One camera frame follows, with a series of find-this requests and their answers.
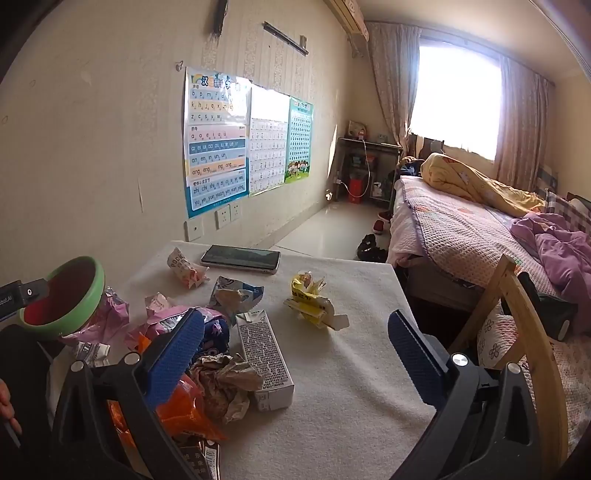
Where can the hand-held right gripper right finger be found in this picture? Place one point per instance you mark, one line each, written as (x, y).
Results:
(411, 350)

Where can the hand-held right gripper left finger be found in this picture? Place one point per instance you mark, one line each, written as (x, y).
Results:
(178, 357)

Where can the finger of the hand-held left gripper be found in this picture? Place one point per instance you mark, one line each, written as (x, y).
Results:
(32, 291)

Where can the pink and purple wrapper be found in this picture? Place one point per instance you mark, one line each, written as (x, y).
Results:
(159, 325)

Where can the brown paper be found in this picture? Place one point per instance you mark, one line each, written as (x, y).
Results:
(226, 383)

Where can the orange snack wrapper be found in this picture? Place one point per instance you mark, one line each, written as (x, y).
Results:
(184, 415)

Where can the small white pink wrapper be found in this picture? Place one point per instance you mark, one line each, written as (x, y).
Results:
(159, 302)

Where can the green and red plastic basin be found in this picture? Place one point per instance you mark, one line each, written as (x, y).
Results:
(95, 295)

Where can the pink foil wrapper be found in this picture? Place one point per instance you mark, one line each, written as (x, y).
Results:
(108, 318)

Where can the blue white carton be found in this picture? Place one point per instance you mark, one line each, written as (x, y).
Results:
(235, 295)

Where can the white printed wrapper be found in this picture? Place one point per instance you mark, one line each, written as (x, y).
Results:
(92, 353)

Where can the white milk carton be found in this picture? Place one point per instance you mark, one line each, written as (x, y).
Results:
(265, 360)

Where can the pink white snack wrapper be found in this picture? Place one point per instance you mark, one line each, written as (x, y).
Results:
(184, 267)

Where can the dark printed wrapper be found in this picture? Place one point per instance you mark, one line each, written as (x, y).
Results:
(201, 459)

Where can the yellow carton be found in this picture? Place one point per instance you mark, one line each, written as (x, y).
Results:
(314, 304)

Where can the person's left hand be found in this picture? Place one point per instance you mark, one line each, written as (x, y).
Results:
(7, 401)

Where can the white tablecloth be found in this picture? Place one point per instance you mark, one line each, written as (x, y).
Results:
(360, 346)

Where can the floral chair cushion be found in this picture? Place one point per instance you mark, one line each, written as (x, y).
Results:
(501, 341)

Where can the pair of black shoes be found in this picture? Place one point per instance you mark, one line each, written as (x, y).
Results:
(371, 249)

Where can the smartphone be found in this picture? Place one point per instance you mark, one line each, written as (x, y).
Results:
(240, 258)

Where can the bed with pink cover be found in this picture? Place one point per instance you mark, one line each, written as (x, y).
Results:
(461, 230)

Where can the wooden chair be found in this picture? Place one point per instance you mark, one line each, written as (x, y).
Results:
(545, 364)

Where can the black object on chair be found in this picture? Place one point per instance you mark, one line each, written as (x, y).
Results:
(549, 314)

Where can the red bin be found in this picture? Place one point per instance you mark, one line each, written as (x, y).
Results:
(356, 190)

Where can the purple quilt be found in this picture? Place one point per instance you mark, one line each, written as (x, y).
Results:
(558, 249)

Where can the yellow quilt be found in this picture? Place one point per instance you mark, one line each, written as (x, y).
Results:
(466, 180)

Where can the pile of dark clothes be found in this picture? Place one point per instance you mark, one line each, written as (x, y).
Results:
(411, 166)

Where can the dark side table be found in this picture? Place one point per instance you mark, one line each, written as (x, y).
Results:
(369, 145)

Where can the plaid pillow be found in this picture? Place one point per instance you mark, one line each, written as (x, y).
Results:
(570, 210)

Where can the small bag on table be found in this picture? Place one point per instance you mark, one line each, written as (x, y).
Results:
(356, 130)

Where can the patterned curtain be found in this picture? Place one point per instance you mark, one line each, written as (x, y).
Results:
(521, 129)
(392, 87)

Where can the window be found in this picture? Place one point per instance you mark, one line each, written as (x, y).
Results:
(457, 97)

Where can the air conditioner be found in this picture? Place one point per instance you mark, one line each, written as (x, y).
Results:
(346, 14)

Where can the round hole wall plate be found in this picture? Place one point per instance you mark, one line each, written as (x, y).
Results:
(194, 229)

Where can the white wall socket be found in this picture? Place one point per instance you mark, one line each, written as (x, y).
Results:
(223, 217)
(235, 210)

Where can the blue letter wall poster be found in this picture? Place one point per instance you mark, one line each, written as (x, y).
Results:
(217, 143)

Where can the white chart wall poster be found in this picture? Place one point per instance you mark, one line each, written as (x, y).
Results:
(268, 143)

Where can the green number wall poster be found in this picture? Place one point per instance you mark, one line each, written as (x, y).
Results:
(299, 138)

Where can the wall hook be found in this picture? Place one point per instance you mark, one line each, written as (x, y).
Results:
(180, 66)

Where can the metal wall rail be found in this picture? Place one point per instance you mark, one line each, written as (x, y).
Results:
(286, 39)

